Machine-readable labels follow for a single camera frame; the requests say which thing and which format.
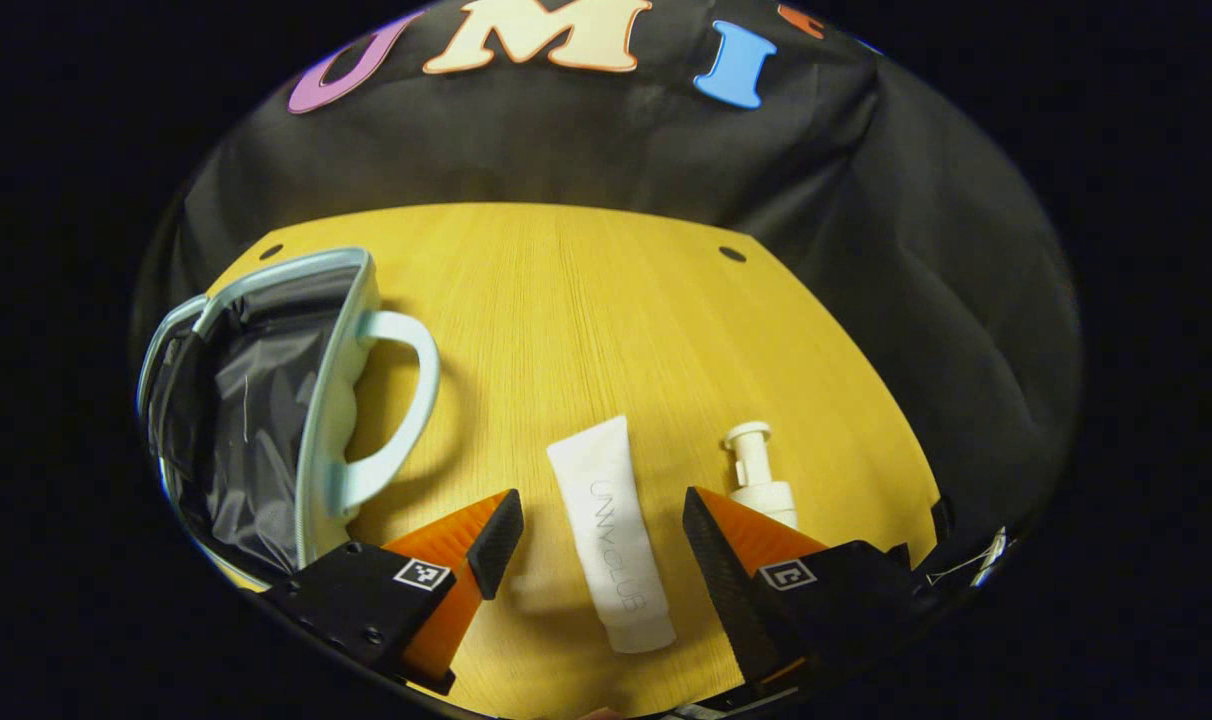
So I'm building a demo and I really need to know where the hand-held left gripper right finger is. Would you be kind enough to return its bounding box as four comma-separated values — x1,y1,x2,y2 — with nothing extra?
682,486,942,691

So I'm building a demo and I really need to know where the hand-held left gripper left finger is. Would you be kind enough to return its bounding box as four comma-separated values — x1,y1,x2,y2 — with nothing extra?
261,488,525,698

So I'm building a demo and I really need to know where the white squeeze tube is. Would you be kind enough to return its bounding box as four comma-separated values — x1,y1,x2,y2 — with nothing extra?
546,415,677,656

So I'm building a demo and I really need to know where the white pump bottle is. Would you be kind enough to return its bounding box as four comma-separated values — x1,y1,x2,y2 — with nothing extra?
723,420,799,531

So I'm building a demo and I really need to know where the light blue suitcase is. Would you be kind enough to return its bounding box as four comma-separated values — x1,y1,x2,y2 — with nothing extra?
136,247,442,591

